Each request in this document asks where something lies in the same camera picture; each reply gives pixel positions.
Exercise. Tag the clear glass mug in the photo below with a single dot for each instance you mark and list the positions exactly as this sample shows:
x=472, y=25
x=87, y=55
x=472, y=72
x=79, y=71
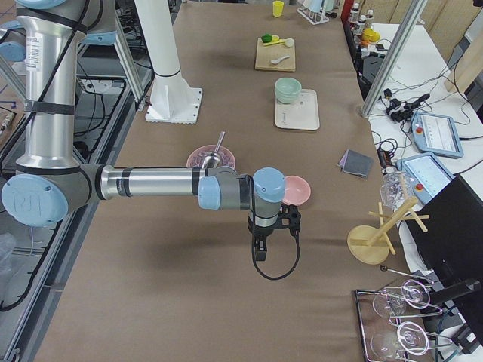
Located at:
x=396, y=188

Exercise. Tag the green toy vegetable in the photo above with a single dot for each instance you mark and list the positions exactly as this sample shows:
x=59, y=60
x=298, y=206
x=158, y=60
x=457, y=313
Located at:
x=266, y=38

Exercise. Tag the metal glass rack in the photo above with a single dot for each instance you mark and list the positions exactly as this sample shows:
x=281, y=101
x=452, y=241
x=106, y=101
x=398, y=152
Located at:
x=370, y=323

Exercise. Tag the white rack with cups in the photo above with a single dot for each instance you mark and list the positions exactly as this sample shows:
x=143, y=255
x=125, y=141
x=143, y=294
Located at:
x=317, y=11

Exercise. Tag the grey folded cloth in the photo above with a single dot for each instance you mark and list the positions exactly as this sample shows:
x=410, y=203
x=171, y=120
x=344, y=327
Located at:
x=355, y=163

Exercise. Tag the black monitor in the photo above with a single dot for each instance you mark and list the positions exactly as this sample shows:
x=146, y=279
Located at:
x=452, y=246

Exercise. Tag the upper wine glass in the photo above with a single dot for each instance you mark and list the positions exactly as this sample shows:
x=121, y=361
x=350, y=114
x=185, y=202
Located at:
x=395, y=301

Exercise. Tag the stacked green bowls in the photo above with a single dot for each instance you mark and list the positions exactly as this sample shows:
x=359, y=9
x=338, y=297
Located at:
x=287, y=90

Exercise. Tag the metal ice scoop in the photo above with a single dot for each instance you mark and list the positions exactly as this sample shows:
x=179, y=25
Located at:
x=213, y=158

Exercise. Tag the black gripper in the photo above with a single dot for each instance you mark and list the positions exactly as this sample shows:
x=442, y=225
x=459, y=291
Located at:
x=263, y=233

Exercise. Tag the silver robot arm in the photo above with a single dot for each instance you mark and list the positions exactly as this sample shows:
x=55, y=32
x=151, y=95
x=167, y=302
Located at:
x=49, y=183

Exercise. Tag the lower teach pendant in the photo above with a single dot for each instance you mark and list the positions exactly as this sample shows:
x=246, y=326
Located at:
x=428, y=176

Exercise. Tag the white toy bun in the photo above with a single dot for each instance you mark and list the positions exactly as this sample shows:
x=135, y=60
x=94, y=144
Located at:
x=289, y=42

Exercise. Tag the white ceramic spoon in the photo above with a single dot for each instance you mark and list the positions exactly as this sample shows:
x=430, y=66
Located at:
x=279, y=60

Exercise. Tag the wooden mug tree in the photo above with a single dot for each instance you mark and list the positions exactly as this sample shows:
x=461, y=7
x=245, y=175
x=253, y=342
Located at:
x=372, y=245

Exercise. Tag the aluminium frame post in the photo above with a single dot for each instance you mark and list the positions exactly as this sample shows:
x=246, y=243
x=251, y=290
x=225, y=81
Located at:
x=402, y=35

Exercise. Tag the yellow toy on desk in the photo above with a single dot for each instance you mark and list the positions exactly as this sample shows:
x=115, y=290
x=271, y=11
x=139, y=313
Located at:
x=370, y=36

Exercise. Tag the wooden cutting board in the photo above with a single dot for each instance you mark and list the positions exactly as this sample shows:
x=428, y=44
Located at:
x=265, y=54

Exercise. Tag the teach pendant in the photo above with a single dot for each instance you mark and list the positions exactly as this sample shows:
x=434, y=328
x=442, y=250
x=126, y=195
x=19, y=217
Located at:
x=428, y=176
x=437, y=134

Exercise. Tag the upper teach pendant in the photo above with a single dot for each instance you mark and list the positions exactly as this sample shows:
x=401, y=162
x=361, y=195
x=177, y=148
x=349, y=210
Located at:
x=437, y=134

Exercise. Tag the wine glass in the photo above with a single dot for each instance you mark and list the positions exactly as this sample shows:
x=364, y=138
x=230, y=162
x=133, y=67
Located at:
x=407, y=341
x=395, y=301

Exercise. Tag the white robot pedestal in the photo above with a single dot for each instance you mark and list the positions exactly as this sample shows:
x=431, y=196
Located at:
x=172, y=100

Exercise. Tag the small pink bowl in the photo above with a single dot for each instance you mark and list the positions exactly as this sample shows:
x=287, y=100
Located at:
x=297, y=190

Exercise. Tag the cream serving tray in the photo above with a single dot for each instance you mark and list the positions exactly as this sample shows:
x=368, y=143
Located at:
x=301, y=114

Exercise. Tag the yellow cup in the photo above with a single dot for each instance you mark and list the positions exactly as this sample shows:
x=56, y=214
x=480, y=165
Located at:
x=277, y=8

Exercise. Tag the lower wine glass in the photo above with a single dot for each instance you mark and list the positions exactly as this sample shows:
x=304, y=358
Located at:
x=407, y=341

